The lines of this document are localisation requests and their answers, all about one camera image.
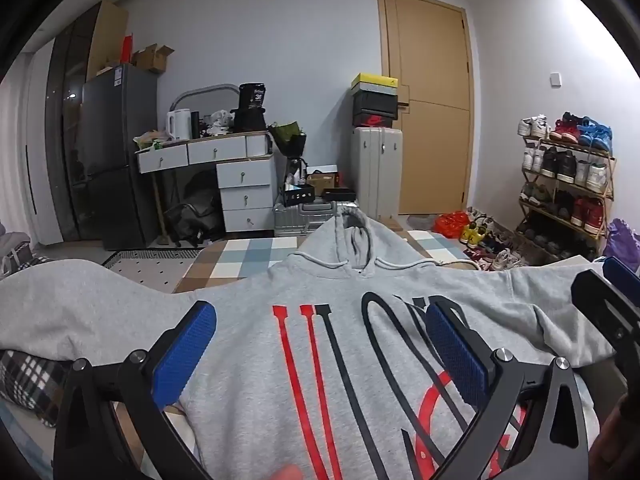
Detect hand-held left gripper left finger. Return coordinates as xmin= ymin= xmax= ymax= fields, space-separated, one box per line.
xmin=52 ymin=301 xmax=217 ymax=480

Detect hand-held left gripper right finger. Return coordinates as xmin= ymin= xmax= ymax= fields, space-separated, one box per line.
xmin=425 ymin=296 xmax=590 ymax=480

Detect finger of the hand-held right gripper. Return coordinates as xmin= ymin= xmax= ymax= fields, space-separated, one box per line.
xmin=571 ymin=269 xmax=640 ymax=361
xmin=602 ymin=255 xmax=640 ymax=306

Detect grey hoodie with red print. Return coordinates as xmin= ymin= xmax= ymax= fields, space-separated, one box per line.
xmin=0 ymin=205 xmax=631 ymax=480

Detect black white patterned rug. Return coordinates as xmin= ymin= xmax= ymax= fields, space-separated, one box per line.
xmin=102 ymin=249 xmax=203 ymax=291

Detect pile of loose shoes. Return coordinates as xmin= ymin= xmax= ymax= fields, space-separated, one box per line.
xmin=460 ymin=207 xmax=531 ymax=273

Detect blue brown checked bed sheet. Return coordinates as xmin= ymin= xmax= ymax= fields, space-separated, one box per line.
xmin=172 ymin=227 xmax=481 ymax=296

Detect wooden shoe rack with shoes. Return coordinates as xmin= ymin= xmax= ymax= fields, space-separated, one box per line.
xmin=517 ymin=112 xmax=615 ymax=256

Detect red plastic bag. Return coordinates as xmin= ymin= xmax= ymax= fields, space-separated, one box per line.
xmin=432 ymin=211 xmax=471 ymax=240

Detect black duffel bag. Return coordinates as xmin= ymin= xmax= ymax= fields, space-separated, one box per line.
xmin=164 ymin=170 xmax=223 ymax=248

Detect black white plaid cloth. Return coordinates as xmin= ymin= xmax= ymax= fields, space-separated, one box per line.
xmin=0 ymin=347 xmax=76 ymax=428

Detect silver suitcase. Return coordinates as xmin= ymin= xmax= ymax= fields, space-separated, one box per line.
xmin=273 ymin=200 xmax=361 ymax=238

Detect white drawer desk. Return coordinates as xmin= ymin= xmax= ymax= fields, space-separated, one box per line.
xmin=137 ymin=130 xmax=278 ymax=233

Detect white upright suitcase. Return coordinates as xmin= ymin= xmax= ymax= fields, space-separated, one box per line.
xmin=349 ymin=127 xmax=403 ymax=221

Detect light wooden door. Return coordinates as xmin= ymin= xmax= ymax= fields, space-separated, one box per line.
xmin=376 ymin=0 xmax=475 ymax=218

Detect dark grey refrigerator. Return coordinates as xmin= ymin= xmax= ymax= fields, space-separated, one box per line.
xmin=80 ymin=62 xmax=161 ymax=251

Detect small cardboard box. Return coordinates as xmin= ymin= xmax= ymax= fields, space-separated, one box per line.
xmin=306 ymin=172 xmax=335 ymax=196

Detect white wardrobe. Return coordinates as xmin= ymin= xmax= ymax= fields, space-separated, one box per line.
xmin=0 ymin=42 xmax=63 ymax=248

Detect white electric kettle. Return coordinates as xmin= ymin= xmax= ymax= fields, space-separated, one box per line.
xmin=166 ymin=108 xmax=192 ymax=141

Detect dark wrapped flower bouquet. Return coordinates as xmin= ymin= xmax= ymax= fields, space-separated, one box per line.
xmin=268 ymin=121 xmax=308 ymax=181

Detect white plastic bag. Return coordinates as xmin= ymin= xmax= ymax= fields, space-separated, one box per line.
xmin=206 ymin=110 xmax=235 ymax=136

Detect black red shoe box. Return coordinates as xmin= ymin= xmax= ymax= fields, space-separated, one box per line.
xmin=353 ymin=114 xmax=398 ymax=129

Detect arched mirror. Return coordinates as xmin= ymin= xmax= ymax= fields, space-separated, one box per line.
xmin=172 ymin=83 xmax=241 ymax=127

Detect tall dark glass cabinet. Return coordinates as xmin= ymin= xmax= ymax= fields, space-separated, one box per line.
xmin=44 ymin=1 xmax=128 ymax=243

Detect open cardboard box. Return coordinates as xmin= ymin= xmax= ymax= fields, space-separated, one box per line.
xmin=131 ymin=44 xmax=175 ymax=75

